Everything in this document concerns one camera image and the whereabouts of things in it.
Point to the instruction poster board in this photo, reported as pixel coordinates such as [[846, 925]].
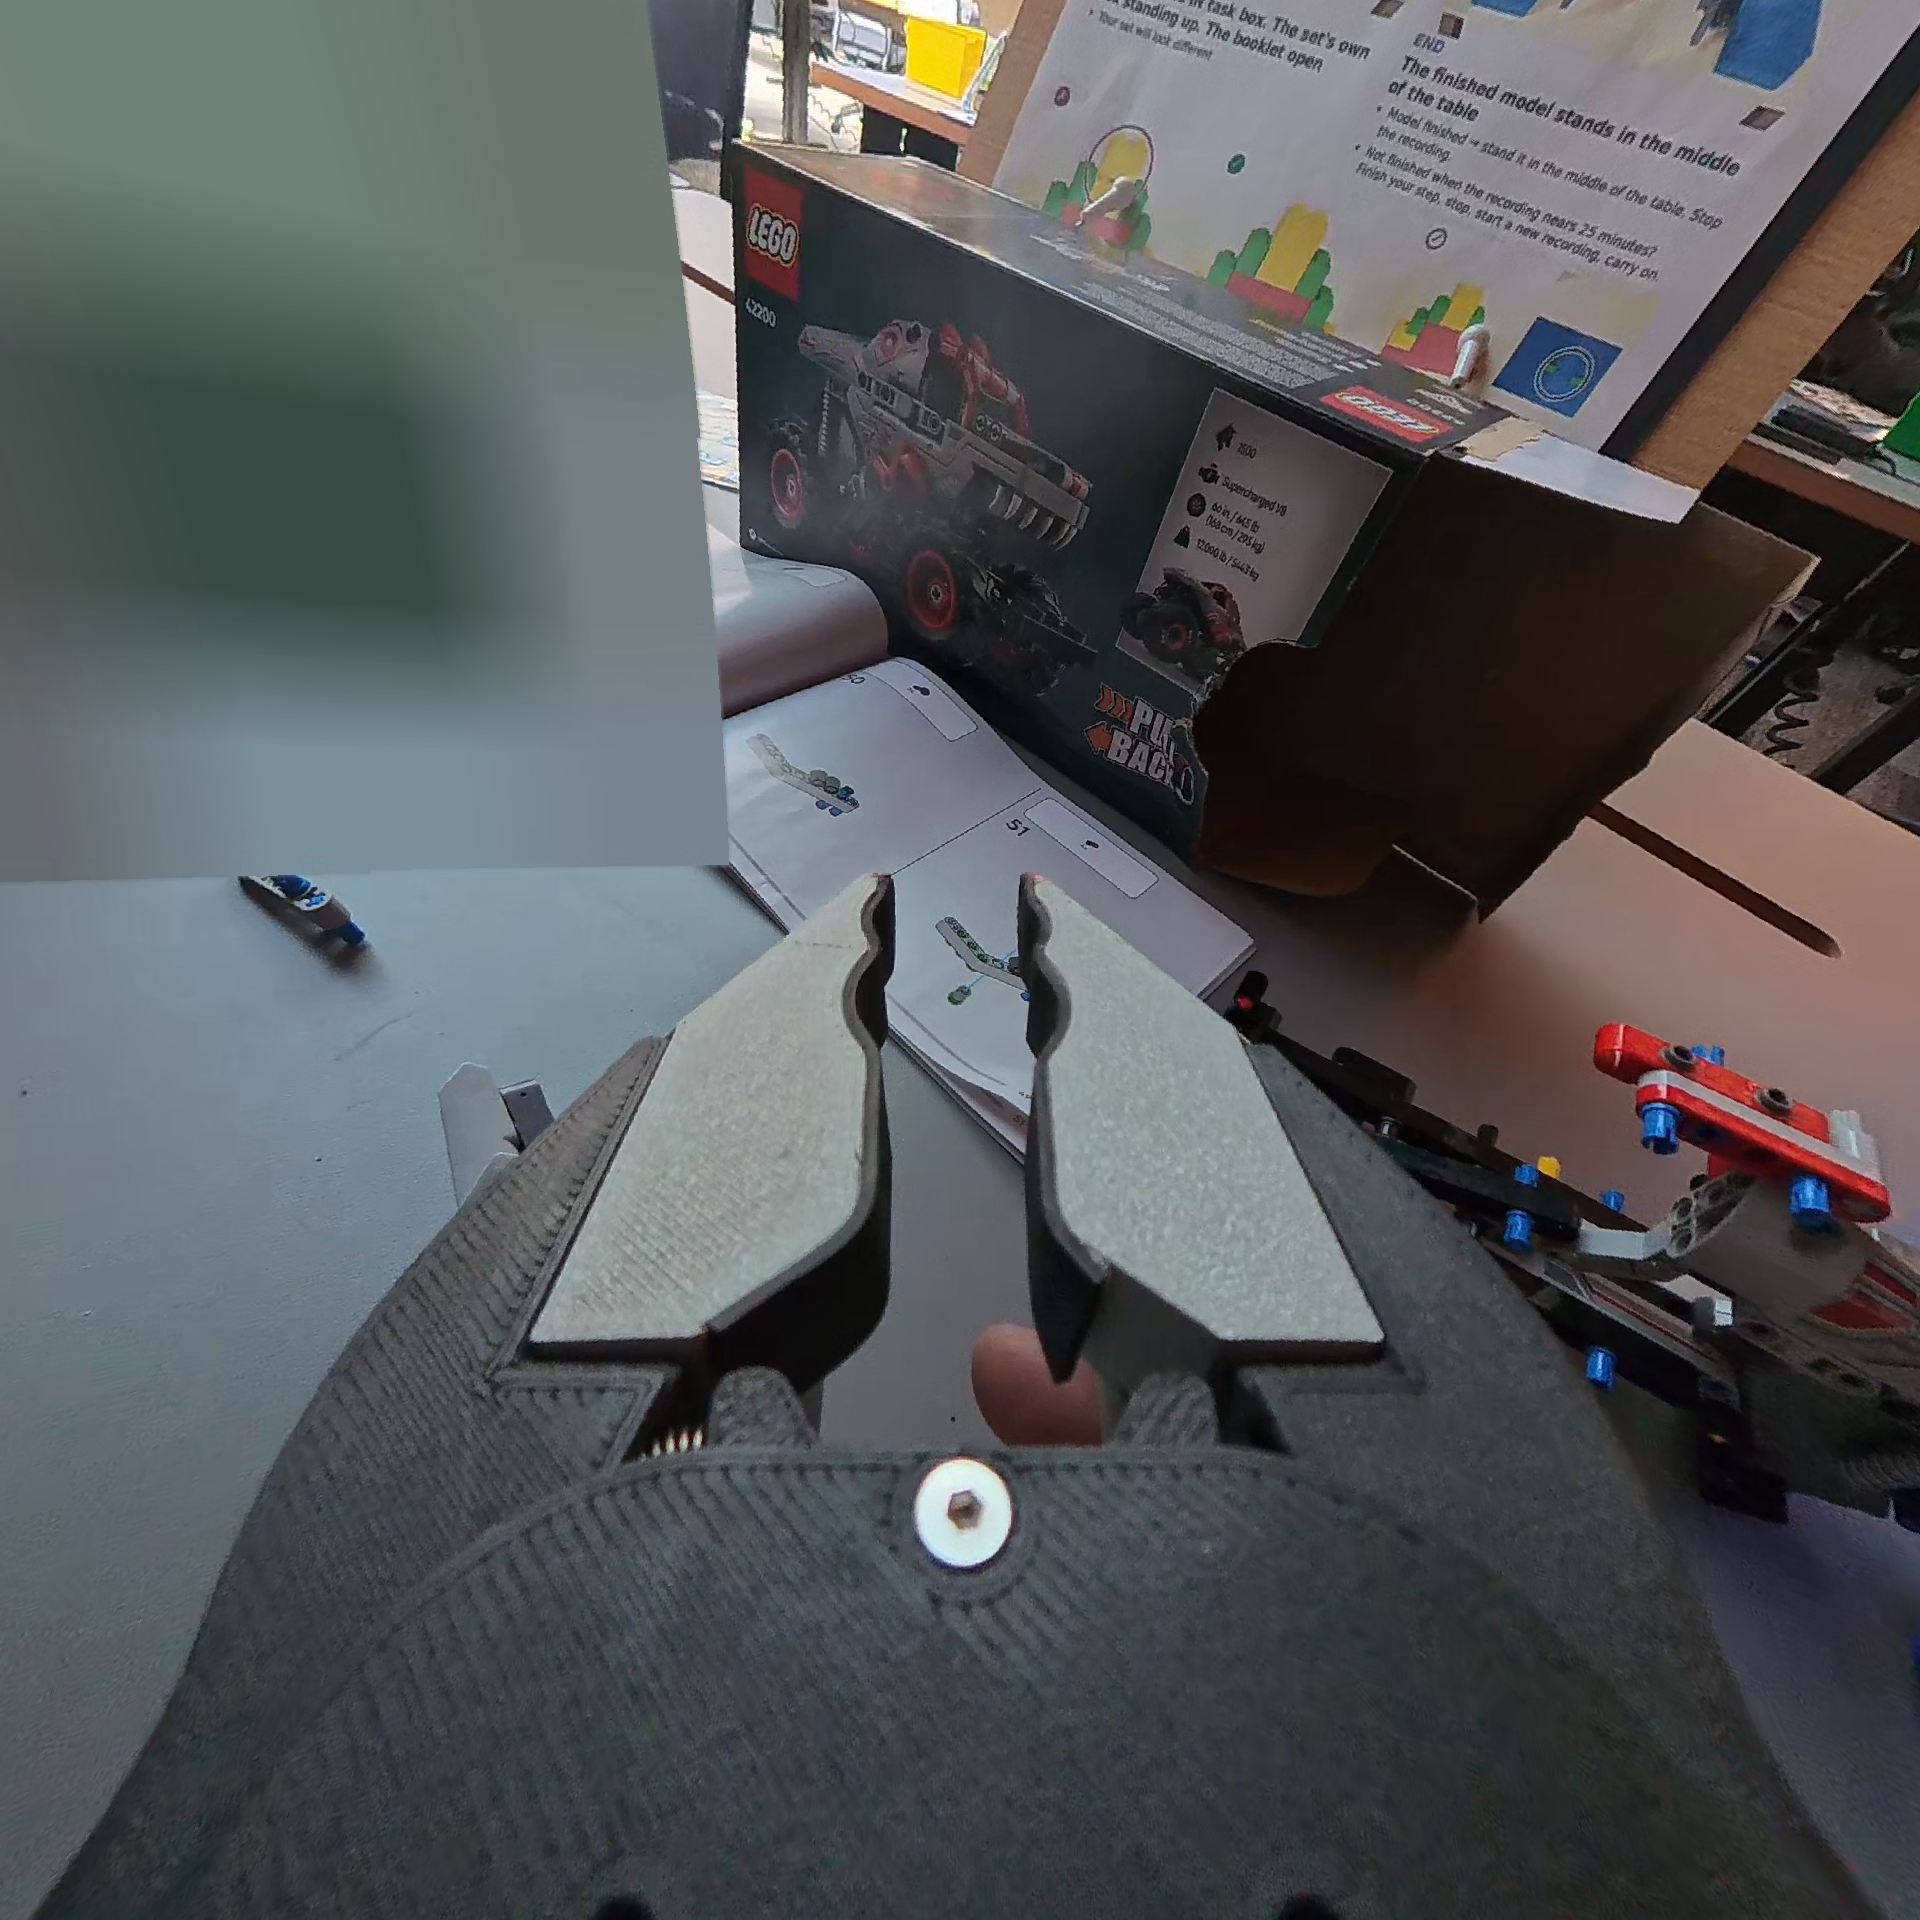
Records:
[[1785, 330]]

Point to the wooden workbench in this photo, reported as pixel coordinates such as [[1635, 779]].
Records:
[[1845, 494]]

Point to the partly built lego truck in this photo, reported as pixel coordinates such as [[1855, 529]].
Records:
[[1740, 1244]]

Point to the person's right hand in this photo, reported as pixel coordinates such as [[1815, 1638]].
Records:
[[1027, 1395]]

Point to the lego instruction booklet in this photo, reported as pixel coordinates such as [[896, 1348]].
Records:
[[931, 811]]

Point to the long wooden table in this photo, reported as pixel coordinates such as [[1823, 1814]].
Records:
[[901, 100]]

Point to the black lego set box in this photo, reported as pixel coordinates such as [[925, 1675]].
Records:
[[1049, 452]]

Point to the light grey lego piece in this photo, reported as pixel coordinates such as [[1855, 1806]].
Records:
[[480, 1125]]

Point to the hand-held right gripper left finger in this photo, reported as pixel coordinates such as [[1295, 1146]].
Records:
[[720, 1171]]

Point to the yellow plastic bin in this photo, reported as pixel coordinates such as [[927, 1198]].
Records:
[[945, 53]]

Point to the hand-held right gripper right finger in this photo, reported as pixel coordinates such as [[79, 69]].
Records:
[[1184, 1201]]

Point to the small grey blue lego piece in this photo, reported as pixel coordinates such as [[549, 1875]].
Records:
[[308, 906]]

